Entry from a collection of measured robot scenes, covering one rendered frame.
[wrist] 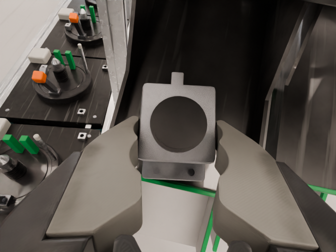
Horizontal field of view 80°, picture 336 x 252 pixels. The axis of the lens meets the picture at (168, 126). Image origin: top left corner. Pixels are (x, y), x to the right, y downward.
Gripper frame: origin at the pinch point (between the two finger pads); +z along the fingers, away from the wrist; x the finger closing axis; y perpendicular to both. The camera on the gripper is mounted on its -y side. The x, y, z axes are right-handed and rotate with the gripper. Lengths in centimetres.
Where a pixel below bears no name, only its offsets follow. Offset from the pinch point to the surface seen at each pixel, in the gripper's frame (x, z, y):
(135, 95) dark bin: -3.9, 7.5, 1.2
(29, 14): -66, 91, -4
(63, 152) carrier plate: -22.2, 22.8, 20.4
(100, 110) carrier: -17.5, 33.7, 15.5
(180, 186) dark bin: 0.7, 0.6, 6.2
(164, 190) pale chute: -0.6, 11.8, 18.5
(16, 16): -70, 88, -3
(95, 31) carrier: -26, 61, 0
